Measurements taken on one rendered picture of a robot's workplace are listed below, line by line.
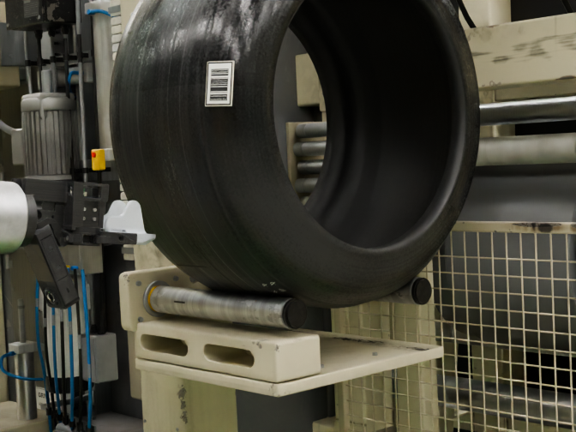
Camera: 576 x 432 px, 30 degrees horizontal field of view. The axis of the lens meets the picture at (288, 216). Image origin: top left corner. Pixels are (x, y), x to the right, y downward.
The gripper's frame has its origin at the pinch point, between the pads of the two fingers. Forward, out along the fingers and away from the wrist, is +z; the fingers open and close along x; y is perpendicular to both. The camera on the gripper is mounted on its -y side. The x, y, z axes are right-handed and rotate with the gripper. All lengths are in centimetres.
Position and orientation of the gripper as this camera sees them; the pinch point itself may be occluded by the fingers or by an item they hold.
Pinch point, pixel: (146, 241)
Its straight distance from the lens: 148.9
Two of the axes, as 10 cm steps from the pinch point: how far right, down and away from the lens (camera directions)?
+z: 7.4, 0.5, 6.7
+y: 0.5, -10.0, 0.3
